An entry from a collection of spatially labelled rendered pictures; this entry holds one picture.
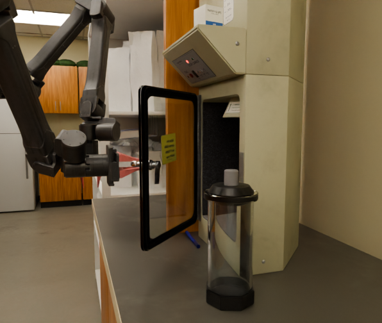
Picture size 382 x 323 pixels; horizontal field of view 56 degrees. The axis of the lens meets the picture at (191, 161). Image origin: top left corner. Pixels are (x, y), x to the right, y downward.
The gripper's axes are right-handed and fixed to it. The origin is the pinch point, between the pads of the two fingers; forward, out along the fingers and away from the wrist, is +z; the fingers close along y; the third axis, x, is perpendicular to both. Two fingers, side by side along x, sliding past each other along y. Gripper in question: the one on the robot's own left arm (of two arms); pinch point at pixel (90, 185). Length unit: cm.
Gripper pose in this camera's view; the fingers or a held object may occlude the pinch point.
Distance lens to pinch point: 121.2
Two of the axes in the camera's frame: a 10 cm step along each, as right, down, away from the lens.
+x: -3.2, -1.0, 9.4
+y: 9.5, -0.4, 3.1
